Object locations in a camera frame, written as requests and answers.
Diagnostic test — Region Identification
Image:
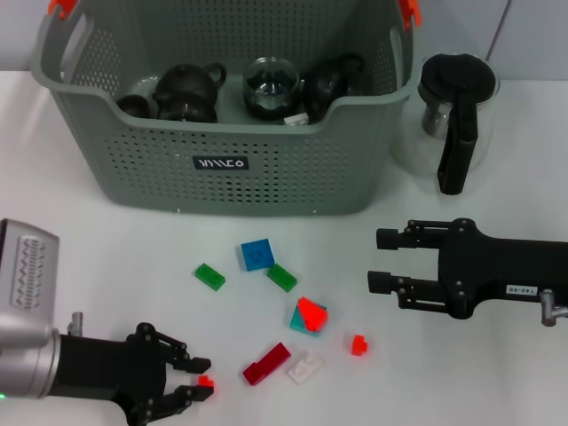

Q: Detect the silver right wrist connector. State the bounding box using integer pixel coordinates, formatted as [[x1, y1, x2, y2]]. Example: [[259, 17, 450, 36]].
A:
[[540, 288, 568, 328]]

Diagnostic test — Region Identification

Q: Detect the glass pitcher black handle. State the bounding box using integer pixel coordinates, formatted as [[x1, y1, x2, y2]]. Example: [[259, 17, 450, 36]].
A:
[[390, 51, 501, 196]]

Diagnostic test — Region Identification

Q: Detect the red wedge building block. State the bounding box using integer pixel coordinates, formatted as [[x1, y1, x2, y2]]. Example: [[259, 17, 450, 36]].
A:
[[296, 296, 329, 333]]

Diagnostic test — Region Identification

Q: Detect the teal building block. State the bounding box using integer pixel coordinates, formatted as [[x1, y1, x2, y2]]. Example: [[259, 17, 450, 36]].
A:
[[288, 304, 328, 339]]

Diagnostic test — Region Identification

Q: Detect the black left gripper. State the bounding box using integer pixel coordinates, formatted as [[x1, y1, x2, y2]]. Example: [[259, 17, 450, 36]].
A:
[[57, 322, 217, 426]]

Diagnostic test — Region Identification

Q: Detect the small black clay cup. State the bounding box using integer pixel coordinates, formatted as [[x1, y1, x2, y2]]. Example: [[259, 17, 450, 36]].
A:
[[116, 94, 152, 120]]

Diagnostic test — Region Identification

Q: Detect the blue square building block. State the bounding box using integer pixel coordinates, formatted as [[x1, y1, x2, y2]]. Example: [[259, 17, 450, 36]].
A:
[[239, 238, 276, 272]]

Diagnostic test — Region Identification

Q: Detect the black clay teapot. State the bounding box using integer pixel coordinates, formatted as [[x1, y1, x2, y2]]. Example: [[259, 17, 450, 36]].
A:
[[153, 62, 227, 107]]

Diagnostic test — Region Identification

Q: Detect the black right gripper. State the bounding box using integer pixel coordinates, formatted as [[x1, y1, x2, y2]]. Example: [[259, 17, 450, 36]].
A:
[[367, 218, 568, 320]]

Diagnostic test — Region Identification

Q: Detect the grey perforated storage bin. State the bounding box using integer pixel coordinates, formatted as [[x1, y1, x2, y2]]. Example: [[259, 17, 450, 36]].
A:
[[29, 0, 422, 217]]

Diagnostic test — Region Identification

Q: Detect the green building block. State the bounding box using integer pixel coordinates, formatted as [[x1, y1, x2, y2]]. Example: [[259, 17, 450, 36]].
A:
[[265, 262, 298, 294], [193, 262, 226, 292]]

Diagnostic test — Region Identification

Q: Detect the dark red long block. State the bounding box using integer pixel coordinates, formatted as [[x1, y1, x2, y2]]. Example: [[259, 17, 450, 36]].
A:
[[242, 342, 293, 386]]

